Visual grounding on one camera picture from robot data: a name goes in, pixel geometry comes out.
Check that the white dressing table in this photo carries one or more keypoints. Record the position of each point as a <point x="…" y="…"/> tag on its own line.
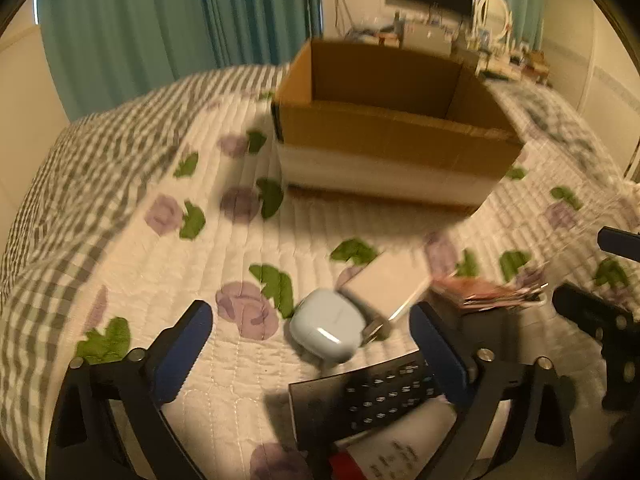
<point x="518" y="65"/>

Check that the white tube red cap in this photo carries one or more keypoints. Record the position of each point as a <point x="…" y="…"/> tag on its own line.
<point x="400" y="450"/>

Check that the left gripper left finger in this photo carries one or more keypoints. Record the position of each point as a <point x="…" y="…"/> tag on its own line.
<point x="84" y="442"/>

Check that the open cardboard box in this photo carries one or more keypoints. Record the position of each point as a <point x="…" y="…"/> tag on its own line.
<point x="396" y="124"/>

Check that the teal curtain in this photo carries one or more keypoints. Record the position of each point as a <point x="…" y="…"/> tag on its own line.
<point x="102" y="53"/>

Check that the grey checked blanket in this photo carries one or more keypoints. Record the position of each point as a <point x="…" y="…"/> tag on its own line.
<point x="82" y="195"/>

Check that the light blue earbuds case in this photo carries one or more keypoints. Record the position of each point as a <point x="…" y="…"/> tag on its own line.
<point x="327" y="325"/>

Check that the floral quilted bedspread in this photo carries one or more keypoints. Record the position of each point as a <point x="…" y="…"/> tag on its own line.
<point x="222" y="226"/>

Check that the white power adapter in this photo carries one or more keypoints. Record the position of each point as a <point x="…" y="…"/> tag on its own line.
<point x="386" y="289"/>

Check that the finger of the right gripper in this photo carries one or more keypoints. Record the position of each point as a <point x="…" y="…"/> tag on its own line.
<point x="620" y="243"/>
<point x="610" y="325"/>

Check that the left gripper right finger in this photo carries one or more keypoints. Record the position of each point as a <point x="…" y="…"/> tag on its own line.
<point x="537" y="441"/>

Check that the black remote control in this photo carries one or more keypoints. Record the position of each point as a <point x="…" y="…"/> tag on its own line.
<point x="337" y="407"/>

